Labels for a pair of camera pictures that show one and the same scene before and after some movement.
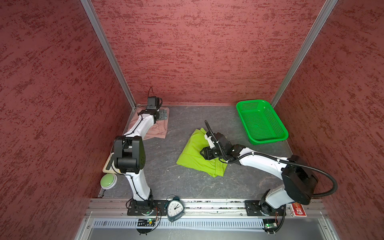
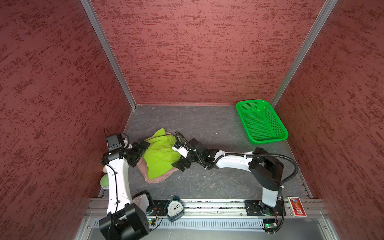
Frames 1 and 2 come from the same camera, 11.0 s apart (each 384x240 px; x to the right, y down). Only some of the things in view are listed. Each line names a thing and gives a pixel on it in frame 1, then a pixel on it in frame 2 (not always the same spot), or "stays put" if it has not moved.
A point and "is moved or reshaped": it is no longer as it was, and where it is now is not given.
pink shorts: (159, 129) to (156, 162)
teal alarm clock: (175, 209) stays put
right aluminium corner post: (325, 13) stays put
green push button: (108, 181) stays put
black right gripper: (208, 155) to (180, 166)
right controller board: (270, 226) stays put
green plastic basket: (261, 123) stays put
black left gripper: (162, 114) to (140, 151)
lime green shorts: (190, 156) is moved or reshaped
